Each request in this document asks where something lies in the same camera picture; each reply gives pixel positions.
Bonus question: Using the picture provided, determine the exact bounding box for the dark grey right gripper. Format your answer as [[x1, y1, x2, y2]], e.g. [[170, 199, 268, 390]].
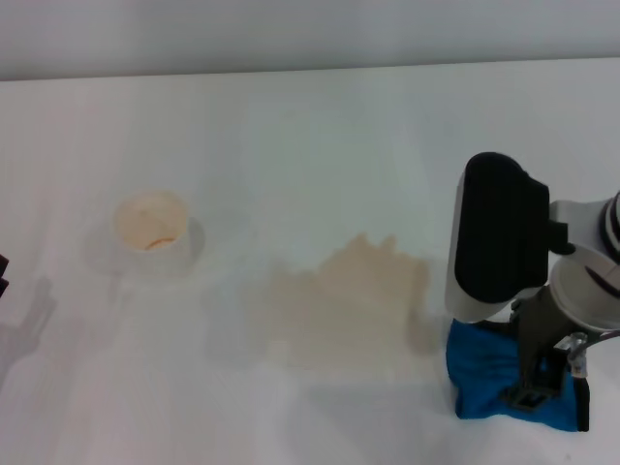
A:
[[500, 284, 569, 414]]

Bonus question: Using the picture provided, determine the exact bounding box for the blue rag with black trim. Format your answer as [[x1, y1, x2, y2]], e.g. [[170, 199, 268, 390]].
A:
[[445, 317, 592, 433]]

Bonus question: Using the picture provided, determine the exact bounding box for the white paper cup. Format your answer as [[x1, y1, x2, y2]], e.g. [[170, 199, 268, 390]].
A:
[[111, 189, 207, 281]]

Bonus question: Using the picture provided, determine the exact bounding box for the brown water stain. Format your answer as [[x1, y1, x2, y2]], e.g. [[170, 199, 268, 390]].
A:
[[241, 231, 443, 370]]

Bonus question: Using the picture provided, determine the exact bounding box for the right wrist cable with connector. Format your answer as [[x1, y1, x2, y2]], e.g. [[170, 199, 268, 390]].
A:
[[554, 328, 620, 382]]

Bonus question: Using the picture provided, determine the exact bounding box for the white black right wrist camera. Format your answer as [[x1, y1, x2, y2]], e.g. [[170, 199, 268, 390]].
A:
[[444, 151, 571, 325]]

